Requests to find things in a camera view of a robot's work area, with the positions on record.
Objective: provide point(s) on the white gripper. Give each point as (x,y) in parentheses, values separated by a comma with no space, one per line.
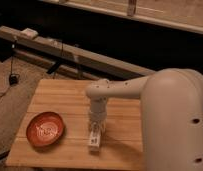
(97,114)

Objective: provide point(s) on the white plastic bottle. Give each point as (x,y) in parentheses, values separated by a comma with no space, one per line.
(94,141)

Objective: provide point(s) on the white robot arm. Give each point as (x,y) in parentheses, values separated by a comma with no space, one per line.
(172,116)

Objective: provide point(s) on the long wooden beam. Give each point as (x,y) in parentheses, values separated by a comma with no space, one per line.
(83,57)

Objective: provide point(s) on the black power adapter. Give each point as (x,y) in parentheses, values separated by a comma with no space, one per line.
(13,79)

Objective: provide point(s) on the small white box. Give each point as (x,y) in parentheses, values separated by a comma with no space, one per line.
(29,33)

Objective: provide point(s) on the wooden shelf ledge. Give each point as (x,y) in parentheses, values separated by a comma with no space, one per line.
(180,14)

